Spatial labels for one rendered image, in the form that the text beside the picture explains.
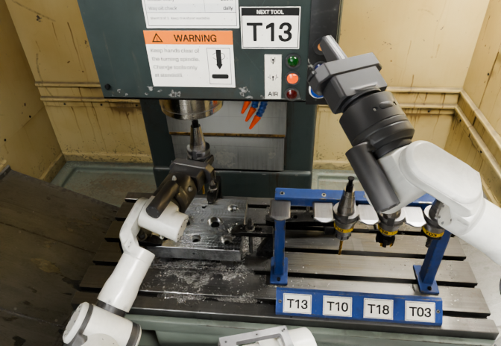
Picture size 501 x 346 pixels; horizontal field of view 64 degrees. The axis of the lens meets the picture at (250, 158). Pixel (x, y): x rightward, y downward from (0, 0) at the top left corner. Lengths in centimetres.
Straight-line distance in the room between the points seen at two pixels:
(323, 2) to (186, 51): 25
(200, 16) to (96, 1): 18
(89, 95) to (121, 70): 137
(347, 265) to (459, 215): 78
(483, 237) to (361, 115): 23
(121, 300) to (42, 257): 92
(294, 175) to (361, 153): 114
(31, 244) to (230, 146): 88
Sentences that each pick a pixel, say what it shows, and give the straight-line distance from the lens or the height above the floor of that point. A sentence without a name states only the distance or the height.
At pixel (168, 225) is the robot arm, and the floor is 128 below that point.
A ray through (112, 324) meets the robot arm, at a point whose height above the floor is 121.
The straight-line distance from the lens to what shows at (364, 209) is 105.
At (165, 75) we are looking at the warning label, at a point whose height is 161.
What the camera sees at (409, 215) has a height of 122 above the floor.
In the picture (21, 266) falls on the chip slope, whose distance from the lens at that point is 177.
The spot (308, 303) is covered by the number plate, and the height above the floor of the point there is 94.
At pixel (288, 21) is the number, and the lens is 70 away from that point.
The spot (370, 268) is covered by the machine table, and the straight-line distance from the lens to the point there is 134.
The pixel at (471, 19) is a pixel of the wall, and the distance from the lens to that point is 191.
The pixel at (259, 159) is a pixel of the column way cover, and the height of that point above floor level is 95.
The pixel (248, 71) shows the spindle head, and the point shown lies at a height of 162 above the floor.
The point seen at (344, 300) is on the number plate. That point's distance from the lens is 119.
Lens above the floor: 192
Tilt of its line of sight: 36 degrees down
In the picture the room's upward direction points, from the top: 2 degrees counter-clockwise
